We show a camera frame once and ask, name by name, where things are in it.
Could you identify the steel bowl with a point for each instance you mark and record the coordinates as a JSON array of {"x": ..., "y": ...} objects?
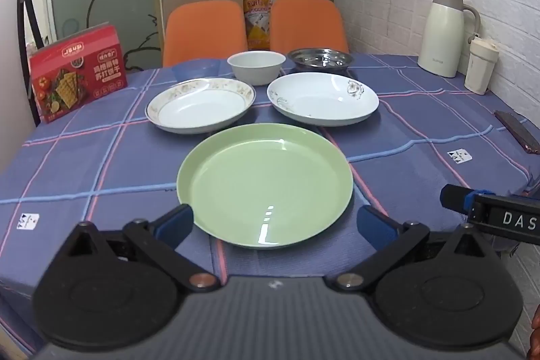
[{"x": 320, "y": 58}]

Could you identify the cream tumbler cup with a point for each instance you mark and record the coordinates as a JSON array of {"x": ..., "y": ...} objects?
[{"x": 479, "y": 69}]

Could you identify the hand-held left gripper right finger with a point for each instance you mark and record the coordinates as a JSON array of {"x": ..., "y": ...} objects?
[{"x": 375, "y": 223}]

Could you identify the orange chair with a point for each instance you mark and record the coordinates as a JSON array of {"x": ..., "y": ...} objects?
[
  {"x": 308, "y": 22},
  {"x": 202, "y": 31}
]

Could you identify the green plate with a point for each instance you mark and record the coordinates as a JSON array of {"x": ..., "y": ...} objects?
[{"x": 261, "y": 183}]

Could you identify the white plate with gold floral rim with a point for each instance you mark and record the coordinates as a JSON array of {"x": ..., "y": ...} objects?
[{"x": 198, "y": 109}]

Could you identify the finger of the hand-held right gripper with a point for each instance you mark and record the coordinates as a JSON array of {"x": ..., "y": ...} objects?
[{"x": 453, "y": 197}]

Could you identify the white plate with grey flower print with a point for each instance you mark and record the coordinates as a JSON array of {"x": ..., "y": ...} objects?
[{"x": 320, "y": 100}]

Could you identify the red cracker box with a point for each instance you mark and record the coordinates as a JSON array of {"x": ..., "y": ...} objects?
[{"x": 76, "y": 77}]

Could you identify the white bowl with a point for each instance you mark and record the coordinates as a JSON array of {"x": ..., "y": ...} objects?
[{"x": 255, "y": 73}]

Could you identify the blue plastic bowl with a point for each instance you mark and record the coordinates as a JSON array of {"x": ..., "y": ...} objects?
[{"x": 194, "y": 69}]

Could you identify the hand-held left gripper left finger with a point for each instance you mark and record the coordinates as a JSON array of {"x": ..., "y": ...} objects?
[{"x": 175, "y": 223}]

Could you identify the white thermos jug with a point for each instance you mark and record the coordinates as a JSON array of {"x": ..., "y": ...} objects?
[{"x": 443, "y": 35}]

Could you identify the yellow plastic bag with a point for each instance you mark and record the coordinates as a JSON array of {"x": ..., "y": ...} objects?
[{"x": 255, "y": 35}]

